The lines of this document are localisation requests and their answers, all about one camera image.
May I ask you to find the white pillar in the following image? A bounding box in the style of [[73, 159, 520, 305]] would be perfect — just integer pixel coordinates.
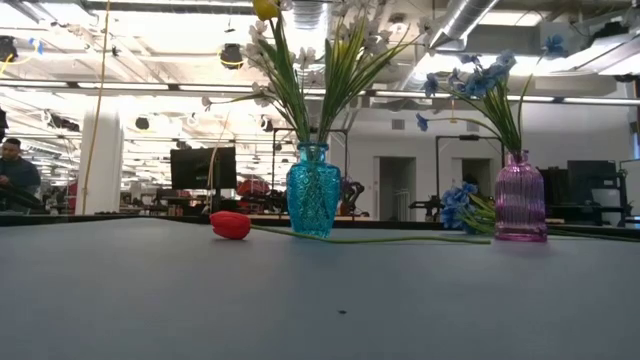
[[75, 107, 125, 216]]

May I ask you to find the long overhead light bar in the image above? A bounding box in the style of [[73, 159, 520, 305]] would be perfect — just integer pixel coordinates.
[[0, 78, 640, 107]]

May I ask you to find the pink ribbed glass vase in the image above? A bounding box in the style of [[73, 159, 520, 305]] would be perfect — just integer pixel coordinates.
[[494, 149, 549, 244]]

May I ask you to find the red artificial tulip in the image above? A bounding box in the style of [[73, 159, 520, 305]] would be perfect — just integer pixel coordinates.
[[209, 210, 493, 246]]

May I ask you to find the silver ribbed air duct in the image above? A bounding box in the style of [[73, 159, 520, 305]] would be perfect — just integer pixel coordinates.
[[278, 0, 335, 132]]

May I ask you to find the silver smooth air duct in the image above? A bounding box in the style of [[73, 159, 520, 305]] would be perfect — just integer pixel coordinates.
[[399, 0, 501, 92]]

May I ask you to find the black table frame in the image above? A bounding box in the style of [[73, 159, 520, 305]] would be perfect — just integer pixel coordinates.
[[0, 212, 640, 239]]

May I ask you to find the hanging yellow cord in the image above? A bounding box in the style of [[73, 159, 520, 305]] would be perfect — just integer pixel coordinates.
[[81, 0, 112, 216]]

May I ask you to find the blue patterned glass vase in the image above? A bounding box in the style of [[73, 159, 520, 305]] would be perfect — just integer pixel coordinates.
[[285, 142, 343, 240]]

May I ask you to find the black monitor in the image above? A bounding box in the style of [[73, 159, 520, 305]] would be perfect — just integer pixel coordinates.
[[169, 146, 238, 192]]

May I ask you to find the black ceiling camera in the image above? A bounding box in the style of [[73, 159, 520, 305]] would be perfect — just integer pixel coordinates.
[[219, 42, 245, 71]]

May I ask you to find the blue artificial flower bunch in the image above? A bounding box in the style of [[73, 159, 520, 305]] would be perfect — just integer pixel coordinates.
[[414, 33, 569, 157], [439, 181, 498, 236]]

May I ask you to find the white artificial flower bunch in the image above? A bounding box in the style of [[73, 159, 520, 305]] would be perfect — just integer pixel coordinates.
[[200, 0, 437, 146]]

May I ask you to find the person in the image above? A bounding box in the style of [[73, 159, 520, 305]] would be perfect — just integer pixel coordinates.
[[0, 137, 43, 212]]

